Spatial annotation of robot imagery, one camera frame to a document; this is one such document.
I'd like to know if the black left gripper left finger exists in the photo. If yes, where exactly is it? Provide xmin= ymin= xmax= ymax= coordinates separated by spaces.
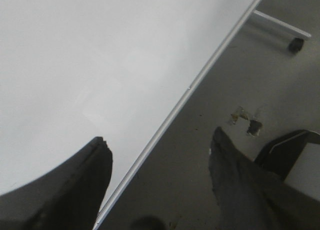
xmin=0 ymin=137 xmax=113 ymax=229

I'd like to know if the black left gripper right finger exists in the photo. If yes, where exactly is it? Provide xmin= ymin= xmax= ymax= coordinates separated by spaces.
xmin=208 ymin=127 xmax=320 ymax=229

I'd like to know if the black white robot base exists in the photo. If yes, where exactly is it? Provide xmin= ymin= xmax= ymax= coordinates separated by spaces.
xmin=254 ymin=129 xmax=320 ymax=201

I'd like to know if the white whiteboard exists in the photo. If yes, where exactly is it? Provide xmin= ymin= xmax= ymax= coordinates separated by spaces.
xmin=0 ymin=0 xmax=261 ymax=229

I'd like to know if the black caster wheel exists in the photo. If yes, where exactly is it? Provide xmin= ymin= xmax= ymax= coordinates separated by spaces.
xmin=288 ymin=38 xmax=305 ymax=54

